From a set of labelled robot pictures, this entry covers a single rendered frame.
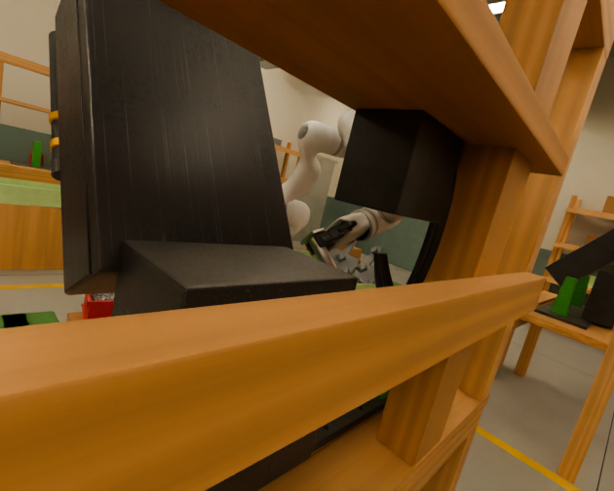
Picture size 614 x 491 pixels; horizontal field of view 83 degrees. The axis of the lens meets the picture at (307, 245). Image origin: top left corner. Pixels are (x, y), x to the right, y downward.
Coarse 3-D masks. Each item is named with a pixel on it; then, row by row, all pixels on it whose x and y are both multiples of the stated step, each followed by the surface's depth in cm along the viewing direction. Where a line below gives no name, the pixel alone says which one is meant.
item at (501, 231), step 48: (528, 0) 56; (576, 0) 58; (528, 48) 56; (576, 96) 87; (576, 144) 93; (480, 192) 60; (528, 192) 93; (480, 240) 60; (528, 240) 92; (432, 384) 65; (480, 384) 99; (384, 432) 71; (432, 432) 70
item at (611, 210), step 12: (576, 204) 585; (612, 204) 527; (564, 216) 561; (600, 216) 526; (612, 216) 517; (564, 228) 560; (564, 240) 594; (588, 240) 544; (552, 252) 570; (588, 276) 540; (588, 288) 536
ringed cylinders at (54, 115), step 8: (56, 56) 65; (56, 64) 64; (56, 72) 64; (56, 80) 64; (56, 88) 63; (56, 96) 63; (56, 104) 62; (56, 112) 62; (56, 120) 62; (56, 128) 61; (56, 136) 61; (56, 144) 60; (56, 152) 60; (56, 160) 60; (56, 168) 60; (56, 176) 61
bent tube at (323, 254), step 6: (324, 228) 80; (312, 234) 77; (306, 240) 79; (312, 240) 79; (312, 246) 79; (318, 246) 78; (324, 246) 78; (318, 252) 78; (324, 252) 78; (318, 258) 78; (324, 258) 77; (330, 258) 78; (330, 264) 77
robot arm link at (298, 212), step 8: (296, 200) 153; (288, 208) 146; (296, 208) 148; (304, 208) 151; (288, 216) 147; (296, 216) 149; (304, 216) 150; (288, 224) 151; (296, 224) 150; (304, 224) 152; (296, 232) 150
